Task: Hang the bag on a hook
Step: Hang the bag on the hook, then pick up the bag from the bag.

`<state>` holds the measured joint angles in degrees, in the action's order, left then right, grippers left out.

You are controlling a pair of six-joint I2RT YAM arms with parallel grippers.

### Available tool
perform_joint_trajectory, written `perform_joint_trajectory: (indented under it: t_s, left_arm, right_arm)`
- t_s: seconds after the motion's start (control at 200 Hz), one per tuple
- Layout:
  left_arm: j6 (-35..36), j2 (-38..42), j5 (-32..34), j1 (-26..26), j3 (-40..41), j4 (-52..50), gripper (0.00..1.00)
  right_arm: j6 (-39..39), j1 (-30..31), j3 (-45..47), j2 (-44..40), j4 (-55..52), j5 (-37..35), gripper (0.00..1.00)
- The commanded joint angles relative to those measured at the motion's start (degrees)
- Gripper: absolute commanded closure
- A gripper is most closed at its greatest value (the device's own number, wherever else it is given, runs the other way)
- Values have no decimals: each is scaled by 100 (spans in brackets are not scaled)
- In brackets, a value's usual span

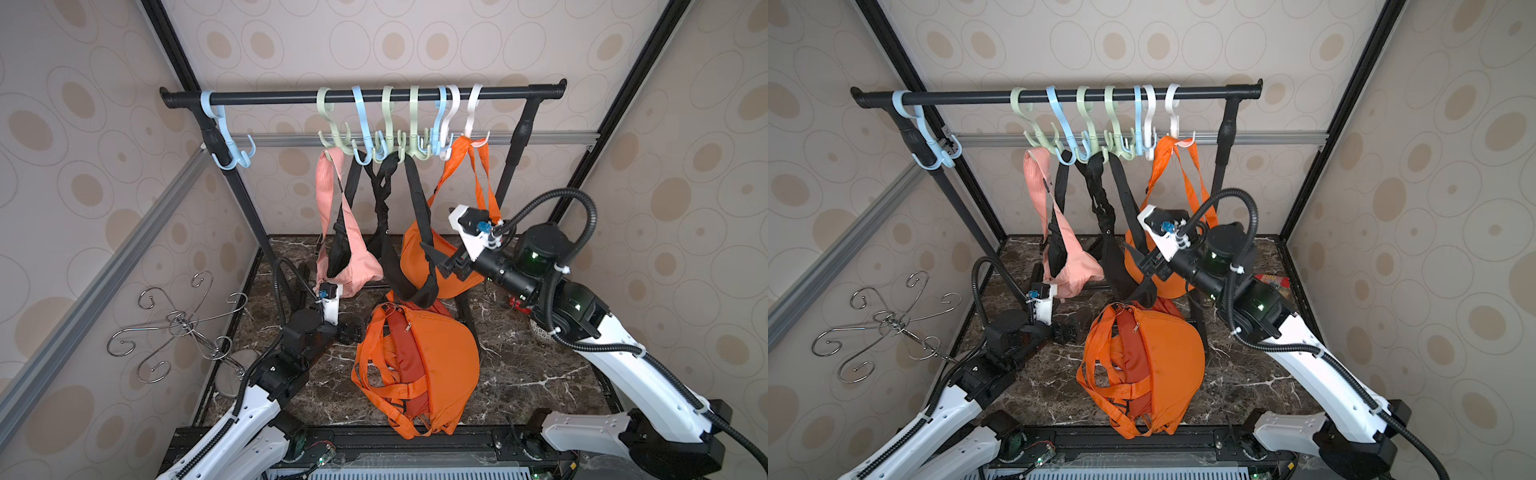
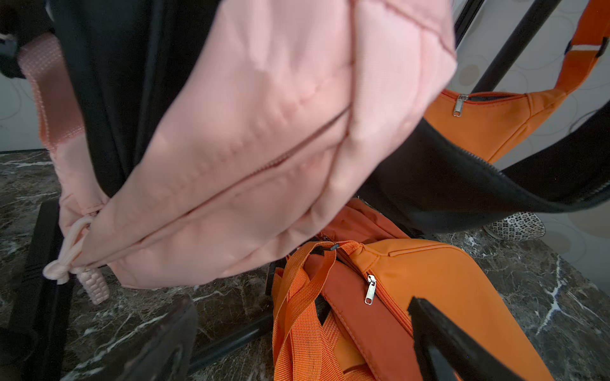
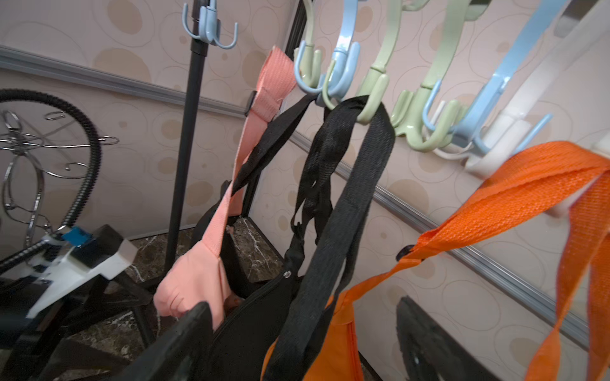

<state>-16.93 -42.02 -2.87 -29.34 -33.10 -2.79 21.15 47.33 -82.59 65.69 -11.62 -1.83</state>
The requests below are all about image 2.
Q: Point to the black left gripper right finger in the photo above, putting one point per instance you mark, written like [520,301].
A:
[446,352]

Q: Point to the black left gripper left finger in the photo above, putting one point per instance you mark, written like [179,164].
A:
[163,353]

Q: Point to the orange backpack bottom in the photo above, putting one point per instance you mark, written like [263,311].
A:
[341,304]

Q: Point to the orange sling bag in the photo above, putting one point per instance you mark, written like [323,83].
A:
[491,124]

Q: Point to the pink sling bag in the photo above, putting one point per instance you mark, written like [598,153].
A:
[289,108]

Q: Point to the dark grey clothes rack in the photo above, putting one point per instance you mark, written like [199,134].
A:
[42,295]

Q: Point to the patterned round ball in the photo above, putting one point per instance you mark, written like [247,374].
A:
[522,226]

